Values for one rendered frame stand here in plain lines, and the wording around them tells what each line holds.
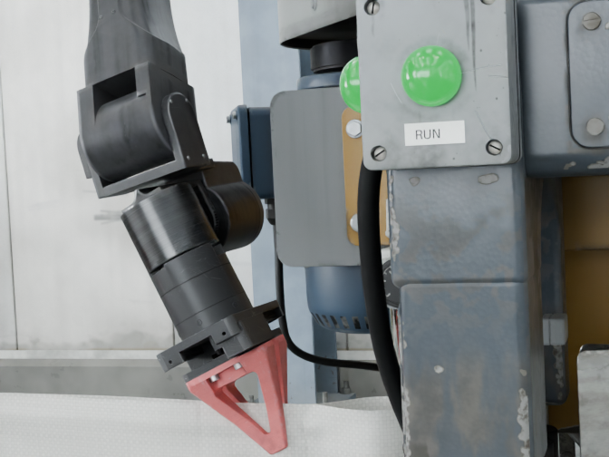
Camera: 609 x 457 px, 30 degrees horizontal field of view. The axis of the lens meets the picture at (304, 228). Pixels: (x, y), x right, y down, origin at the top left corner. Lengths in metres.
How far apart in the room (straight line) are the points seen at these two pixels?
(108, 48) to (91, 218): 5.71
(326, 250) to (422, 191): 0.43
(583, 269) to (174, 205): 0.32
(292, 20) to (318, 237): 0.21
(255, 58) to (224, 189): 4.80
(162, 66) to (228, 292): 0.17
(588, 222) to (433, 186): 0.26
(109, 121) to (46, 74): 5.86
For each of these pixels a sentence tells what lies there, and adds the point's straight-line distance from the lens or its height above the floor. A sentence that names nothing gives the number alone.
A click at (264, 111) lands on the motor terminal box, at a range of 1.07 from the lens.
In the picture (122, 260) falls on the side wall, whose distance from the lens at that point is 6.48.
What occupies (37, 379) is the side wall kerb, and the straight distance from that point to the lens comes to 6.80.
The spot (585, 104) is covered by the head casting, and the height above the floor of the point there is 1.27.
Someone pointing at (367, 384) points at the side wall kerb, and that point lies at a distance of 6.04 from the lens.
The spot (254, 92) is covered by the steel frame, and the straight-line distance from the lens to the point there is 5.67.
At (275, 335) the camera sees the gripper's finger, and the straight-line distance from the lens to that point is 0.82.
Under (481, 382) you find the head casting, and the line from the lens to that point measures 0.62.
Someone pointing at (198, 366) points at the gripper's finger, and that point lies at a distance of 0.84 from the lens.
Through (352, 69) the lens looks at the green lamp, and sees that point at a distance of 0.59.
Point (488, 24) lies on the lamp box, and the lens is 0.57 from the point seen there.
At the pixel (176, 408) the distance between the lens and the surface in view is 0.85.
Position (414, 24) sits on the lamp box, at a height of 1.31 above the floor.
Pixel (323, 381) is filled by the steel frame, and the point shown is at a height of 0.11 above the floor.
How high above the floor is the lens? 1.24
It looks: 3 degrees down
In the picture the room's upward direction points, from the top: 3 degrees counter-clockwise
